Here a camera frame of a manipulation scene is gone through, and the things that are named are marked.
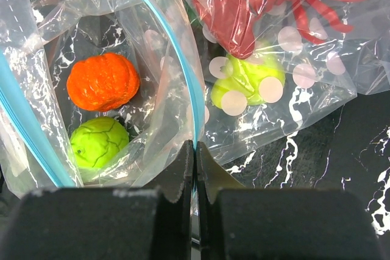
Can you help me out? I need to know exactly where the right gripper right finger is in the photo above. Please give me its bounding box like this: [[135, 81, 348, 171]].
[[196, 143, 386, 259]]

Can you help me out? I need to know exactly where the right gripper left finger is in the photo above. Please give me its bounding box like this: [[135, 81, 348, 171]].
[[1, 141, 194, 259]]

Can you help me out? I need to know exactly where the green apple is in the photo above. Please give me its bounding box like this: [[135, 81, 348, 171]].
[[70, 116, 129, 169]]

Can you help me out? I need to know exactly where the orange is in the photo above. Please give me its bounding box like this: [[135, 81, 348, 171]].
[[66, 52, 140, 112]]

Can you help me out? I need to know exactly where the fruit zip bag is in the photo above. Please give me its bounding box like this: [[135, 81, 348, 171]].
[[1, 0, 204, 197]]

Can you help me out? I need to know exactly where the vegetable zip bag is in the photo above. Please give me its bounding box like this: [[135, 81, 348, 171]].
[[185, 0, 389, 164]]

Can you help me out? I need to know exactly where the black marble mat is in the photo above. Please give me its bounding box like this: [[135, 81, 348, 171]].
[[0, 0, 390, 238]]

